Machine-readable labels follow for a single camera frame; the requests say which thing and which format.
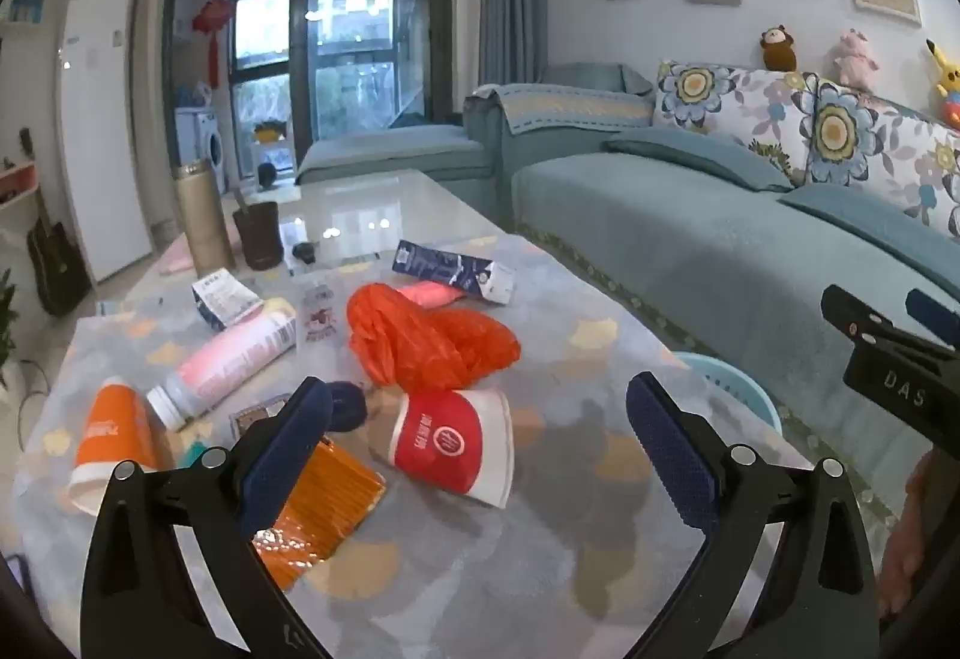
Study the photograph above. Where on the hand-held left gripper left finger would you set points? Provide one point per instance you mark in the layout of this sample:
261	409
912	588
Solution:
285	456

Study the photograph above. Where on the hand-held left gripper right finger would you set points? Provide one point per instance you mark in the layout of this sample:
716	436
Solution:
671	456

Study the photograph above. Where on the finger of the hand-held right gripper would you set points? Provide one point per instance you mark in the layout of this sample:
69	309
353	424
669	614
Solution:
862	322
934	314

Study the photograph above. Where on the orange snack packet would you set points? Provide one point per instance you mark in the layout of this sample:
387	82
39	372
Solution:
330	501

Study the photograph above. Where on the light blue plastic bin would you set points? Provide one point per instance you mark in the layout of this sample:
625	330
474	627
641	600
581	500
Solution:
739	389

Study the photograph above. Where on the pink plastic wrapper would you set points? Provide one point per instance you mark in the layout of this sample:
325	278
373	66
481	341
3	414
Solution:
431	295

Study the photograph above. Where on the person's right hand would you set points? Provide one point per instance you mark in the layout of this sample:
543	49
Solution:
904	546

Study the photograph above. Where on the small patterned packet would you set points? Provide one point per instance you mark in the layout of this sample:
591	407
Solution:
251	415

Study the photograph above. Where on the dark blue round object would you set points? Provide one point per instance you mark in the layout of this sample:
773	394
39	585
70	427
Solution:
349	408

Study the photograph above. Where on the small teal object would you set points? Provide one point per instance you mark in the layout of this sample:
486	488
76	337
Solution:
193	456

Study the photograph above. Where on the blue cushion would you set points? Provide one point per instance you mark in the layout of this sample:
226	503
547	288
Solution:
697	153
877	224

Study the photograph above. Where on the grey patterned table blanket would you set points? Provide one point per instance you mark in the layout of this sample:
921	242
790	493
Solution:
570	479

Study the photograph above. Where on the pink plastic bottle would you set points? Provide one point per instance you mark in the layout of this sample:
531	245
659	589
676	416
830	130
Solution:
225	363

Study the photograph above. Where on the small clear bottle red label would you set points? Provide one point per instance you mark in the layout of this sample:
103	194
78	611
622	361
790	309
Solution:
319	314

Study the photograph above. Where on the red paper cup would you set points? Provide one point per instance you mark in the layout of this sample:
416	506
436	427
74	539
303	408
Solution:
450	438

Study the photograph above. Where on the small white carton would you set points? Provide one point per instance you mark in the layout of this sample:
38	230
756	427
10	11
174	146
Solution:
221	299

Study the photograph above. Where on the orange white tube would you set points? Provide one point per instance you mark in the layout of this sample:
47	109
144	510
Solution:
112	434

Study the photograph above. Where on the floral pillow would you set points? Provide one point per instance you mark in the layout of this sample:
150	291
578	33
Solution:
720	104
877	142

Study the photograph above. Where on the blue fabric sofa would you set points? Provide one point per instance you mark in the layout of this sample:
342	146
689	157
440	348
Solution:
690	254

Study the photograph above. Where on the orange plastic bag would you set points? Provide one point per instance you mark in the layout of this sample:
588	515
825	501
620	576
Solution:
427	337

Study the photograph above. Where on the dark brown cup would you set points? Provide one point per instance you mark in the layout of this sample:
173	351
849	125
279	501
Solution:
259	239

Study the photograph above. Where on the pink flat object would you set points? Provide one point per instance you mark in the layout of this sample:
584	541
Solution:
176	263

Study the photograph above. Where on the yellow plush toy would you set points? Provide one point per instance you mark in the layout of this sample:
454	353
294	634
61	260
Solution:
946	82

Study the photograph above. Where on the gold thermos flask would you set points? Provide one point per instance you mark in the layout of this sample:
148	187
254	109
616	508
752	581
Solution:
202	224

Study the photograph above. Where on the blue and white carton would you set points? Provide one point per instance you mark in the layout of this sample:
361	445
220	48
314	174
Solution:
450	269

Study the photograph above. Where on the pink pig plush toy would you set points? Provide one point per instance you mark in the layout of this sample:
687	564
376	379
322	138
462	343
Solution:
855	59

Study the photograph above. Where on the brown monkey plush toy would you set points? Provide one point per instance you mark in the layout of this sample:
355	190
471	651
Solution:
778	48

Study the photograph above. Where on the dark acoustic guitar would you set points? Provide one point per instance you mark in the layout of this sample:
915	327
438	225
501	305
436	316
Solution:
56	262

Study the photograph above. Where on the green potted plant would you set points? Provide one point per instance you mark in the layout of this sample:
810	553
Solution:
7	329

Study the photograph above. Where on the white washing machine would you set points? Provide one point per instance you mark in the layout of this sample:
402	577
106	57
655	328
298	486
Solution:
202	149

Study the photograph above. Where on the blue striped armrest cover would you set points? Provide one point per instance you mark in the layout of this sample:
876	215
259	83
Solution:
570	104

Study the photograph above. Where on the white tall appliance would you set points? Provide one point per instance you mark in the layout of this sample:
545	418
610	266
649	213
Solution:
101	134

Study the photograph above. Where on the dark sliding glass door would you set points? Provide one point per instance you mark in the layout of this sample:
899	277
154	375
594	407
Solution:
300	44

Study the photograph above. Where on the red knot decoration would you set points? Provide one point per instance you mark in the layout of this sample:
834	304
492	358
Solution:
211	26

